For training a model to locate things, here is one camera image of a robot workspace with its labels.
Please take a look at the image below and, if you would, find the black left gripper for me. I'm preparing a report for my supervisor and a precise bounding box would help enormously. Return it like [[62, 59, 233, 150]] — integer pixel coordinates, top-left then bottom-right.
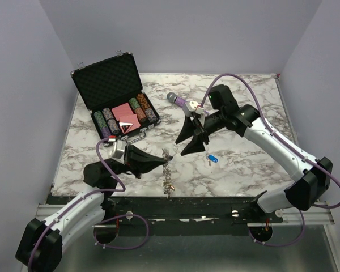
[[107, 142, 167, 179]]

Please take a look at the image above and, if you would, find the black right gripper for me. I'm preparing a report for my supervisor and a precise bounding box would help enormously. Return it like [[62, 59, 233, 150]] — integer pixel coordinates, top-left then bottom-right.
[[175, 109, 226, 156]]

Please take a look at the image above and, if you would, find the blue key tag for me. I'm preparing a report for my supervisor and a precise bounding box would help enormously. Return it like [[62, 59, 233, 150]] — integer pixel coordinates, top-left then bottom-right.
[[207, 155, 219, 166]]

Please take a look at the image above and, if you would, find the round metal key ring disc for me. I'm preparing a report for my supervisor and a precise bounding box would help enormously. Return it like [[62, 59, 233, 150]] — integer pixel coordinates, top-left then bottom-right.
[[162, 149, 174, 198]]

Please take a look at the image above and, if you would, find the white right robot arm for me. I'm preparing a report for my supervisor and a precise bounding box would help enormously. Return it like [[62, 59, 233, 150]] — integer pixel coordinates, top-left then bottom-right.
[[167, 84, 333, 222]]

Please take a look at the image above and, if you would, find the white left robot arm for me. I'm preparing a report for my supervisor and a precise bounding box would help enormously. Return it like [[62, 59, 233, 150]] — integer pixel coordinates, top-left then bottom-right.
[[15, 141, 168, 271]]

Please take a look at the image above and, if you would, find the all in triangle button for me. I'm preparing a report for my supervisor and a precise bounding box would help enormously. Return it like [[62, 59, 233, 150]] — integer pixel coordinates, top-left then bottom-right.
[[119, 122, 133, 134]]

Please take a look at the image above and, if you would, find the purple glitter microphone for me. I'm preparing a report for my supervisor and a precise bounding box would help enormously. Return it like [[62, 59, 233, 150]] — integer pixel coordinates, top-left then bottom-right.
[[166, 92, 209, 117]]

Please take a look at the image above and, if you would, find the red playing card deck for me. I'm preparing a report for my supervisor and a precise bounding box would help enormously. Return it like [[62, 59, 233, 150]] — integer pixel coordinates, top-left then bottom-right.
[[111, 103, 141, 132]]

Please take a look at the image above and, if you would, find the black poker chip case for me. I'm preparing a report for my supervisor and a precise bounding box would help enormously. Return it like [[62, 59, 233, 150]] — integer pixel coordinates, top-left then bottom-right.
[[71, 52, 161, 139]]

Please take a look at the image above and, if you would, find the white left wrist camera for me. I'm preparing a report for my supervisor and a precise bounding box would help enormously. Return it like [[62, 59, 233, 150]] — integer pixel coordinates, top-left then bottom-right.
[[109, 138, 128, 164]]

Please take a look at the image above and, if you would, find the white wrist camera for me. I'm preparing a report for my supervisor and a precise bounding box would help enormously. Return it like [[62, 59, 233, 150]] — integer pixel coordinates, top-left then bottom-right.
[[182, 101, 207, 118], [109, 138, 128, 164]]

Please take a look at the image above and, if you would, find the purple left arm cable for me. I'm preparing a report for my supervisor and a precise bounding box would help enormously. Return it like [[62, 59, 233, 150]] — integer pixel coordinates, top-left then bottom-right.
[[27, 138, 151, 270]]

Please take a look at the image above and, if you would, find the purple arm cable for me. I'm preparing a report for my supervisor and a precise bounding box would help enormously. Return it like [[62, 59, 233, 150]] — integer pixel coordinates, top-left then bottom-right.
[[27, 138, 151, 270], [201, 73, 340, 248]]

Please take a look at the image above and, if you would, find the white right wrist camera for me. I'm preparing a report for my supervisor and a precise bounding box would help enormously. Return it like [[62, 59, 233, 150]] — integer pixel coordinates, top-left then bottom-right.
[[182, 101, 207, 118]]

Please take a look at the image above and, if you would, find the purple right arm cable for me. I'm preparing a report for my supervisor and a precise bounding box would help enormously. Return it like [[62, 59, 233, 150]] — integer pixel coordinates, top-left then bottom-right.
[[201, 73, 340, 248]]

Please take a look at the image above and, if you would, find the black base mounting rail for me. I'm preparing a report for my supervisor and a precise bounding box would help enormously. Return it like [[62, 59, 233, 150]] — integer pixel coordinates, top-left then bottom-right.
[[93, 197, 283, 243]]

